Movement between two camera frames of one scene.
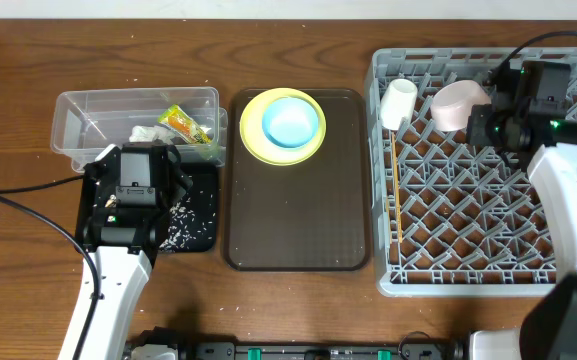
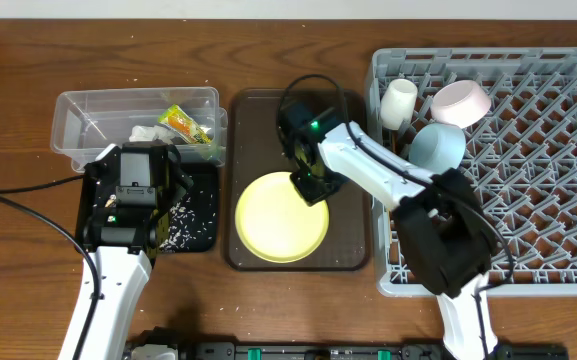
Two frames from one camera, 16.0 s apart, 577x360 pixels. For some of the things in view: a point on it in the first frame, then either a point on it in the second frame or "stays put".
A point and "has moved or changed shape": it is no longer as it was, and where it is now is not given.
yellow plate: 252,133 to 276,223
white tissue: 146,133 stays put
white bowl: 451,106 stays put
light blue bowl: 290,122 has moved or changed shape
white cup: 398,102 stays put
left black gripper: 177,180 stays put
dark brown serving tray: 309,216 stays put
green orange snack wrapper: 175,118 stays put
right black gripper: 481,126 to 313,190
